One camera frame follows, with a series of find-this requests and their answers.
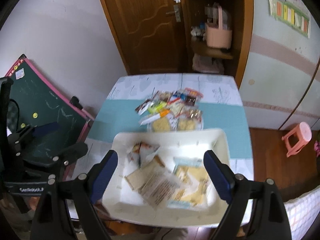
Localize red white triangular snack packet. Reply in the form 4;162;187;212
127;141;160;168

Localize clear bag printed text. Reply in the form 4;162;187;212
138;171;185;210

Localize rice cake clear packet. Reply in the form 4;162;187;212
147;117;177;132

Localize dark cake red-seal packet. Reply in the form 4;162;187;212
184;88;203;106

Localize green snack packet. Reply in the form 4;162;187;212
148;101;167;114

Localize red stripe barcode packet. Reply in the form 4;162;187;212
166;98;184;116

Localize orange white long packet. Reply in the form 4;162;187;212
139;109;170;126

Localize blue snack packet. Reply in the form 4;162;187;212
172;91;189;102

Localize nut bar clear packet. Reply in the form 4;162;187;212
152;90;172;102

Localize red candy clear packet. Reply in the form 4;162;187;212
183;108;202;121

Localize white plastic tray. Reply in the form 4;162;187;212
102;128;229;228

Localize pink plastic stool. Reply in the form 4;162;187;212
281;122;312;158

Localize patterned teal tablecloth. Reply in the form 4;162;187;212
67;73;254;227

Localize sliding wardrobe doors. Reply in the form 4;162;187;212
240;0;319;130

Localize folded cloth stack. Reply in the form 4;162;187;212
193;54;224;75

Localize pink basket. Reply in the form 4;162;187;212
205;5;232;49

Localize brown wooden door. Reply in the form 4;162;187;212
100;0;188;75

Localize wooden shelf unit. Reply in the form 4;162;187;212
183;0;254;86

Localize green chalkboard pink frame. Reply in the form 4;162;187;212
4;55;93;179

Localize wall poster chart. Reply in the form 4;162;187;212
268;0;311;38

